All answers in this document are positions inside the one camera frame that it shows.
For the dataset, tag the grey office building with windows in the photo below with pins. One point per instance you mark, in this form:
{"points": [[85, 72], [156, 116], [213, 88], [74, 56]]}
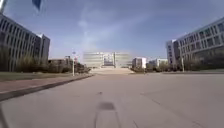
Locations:
{"points": [[200, 45]]}

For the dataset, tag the pale low building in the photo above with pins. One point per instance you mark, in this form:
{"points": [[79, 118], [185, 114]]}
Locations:
{"points": [[158, 62]]}

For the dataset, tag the pale wide steps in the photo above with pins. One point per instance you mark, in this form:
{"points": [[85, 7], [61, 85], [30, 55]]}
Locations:
{"points": [[111, 70]]}

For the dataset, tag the row of bushes and trees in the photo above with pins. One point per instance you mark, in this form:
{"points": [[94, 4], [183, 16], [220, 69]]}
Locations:
{"points": [[163, 66]]}

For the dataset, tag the grey paved road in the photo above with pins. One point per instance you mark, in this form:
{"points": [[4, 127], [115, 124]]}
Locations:
{"points": [[140, 96]]}

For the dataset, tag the reddish brick sidewalk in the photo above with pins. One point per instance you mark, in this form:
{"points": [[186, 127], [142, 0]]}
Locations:
{"points": [[23, 84]]}

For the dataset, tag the large grey office building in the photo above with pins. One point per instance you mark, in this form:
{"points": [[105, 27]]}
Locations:
{"points": [[18, 43]]}

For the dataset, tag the dark kerb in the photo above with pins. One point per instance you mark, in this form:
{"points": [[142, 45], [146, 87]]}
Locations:
{"points": [[40, 88]]}

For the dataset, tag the pale pole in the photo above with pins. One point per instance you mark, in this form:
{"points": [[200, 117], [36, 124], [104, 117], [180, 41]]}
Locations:
{"points": [[182, 63]]}

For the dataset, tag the pale wide glass building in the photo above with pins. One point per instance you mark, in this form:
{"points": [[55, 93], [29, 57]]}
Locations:
{"points": [[106, 60]]}

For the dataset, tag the grass strip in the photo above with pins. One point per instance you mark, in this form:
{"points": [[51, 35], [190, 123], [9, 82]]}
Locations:
{"points": [[26, 76]]}

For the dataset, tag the white small building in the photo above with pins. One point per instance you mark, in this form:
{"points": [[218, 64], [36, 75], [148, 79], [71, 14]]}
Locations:
{"points": [[139, 62]]}

